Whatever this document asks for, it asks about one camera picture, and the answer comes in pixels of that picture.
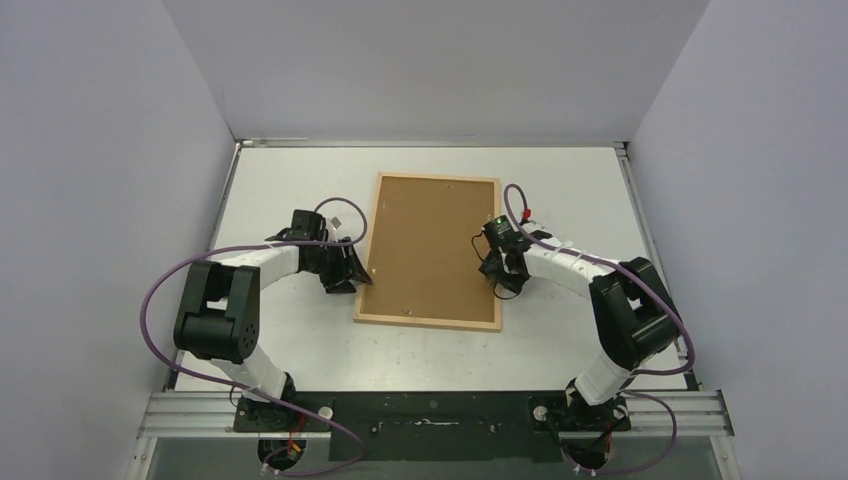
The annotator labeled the aluminium rail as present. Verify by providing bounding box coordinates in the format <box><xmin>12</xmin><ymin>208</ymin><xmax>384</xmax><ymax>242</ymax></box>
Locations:
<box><xmin>139</xmin><ymin>390</ymin><xmax>734</xmax><ymax>438</ymax></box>

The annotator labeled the brown cardboard backing board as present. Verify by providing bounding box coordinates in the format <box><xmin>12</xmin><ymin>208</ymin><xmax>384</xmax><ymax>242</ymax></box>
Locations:
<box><xmin>360</xmin><ymin>176</ymin><xmax>497</xmax><ymax>325</ymax></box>

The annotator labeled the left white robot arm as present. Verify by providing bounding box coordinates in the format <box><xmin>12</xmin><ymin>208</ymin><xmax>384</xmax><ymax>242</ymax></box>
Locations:
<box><xmin>173</xmin><ymin>209</ymin><xmax>372</xmax><ymax>431</ymax></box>

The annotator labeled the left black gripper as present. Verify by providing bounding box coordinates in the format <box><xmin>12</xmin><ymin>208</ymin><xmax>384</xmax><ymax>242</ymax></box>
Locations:
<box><xmin>306</xmin><ymin>238</ymin><xmax>370</xmax><ymax>294</ymax></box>

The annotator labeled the wooden picture frame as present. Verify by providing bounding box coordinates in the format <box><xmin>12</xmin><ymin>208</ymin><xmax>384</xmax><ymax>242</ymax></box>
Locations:
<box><xmin>352</xmin><ymin>172</ymin><xmax>503</xmax><ymax>334</ymax></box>

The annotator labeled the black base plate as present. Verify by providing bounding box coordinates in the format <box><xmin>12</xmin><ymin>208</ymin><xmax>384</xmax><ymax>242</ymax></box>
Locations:
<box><xmin>233</xmin><ymin>391</ymin><xmax>631</xmax><ymax>470</ymax></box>

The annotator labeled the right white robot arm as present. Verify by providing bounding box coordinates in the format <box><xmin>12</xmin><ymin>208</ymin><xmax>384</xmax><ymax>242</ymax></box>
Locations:
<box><xmin>479</xmin><ymin>216</ymin><xmax>688</xmax><ymax>431</ymax></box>

